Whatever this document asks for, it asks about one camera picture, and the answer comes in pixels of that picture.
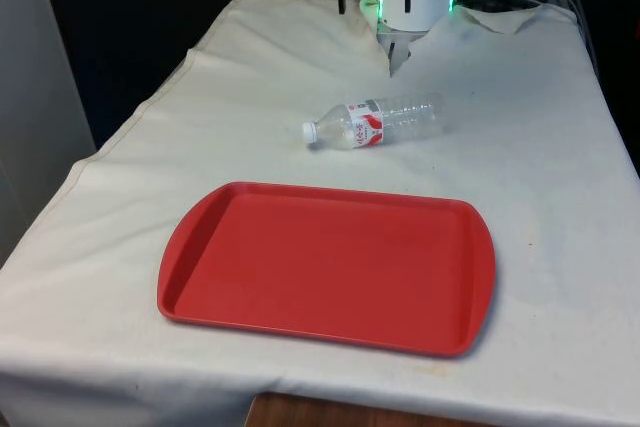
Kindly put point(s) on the clear plastic bottle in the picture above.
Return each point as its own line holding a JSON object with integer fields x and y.
{"x": 395, "y": 119}

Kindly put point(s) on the red tray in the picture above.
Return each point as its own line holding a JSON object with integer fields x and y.
{"x": 325, "y": 267}

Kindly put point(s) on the pale locker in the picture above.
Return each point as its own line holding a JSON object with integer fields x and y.
{"x": 30, "y": 97}

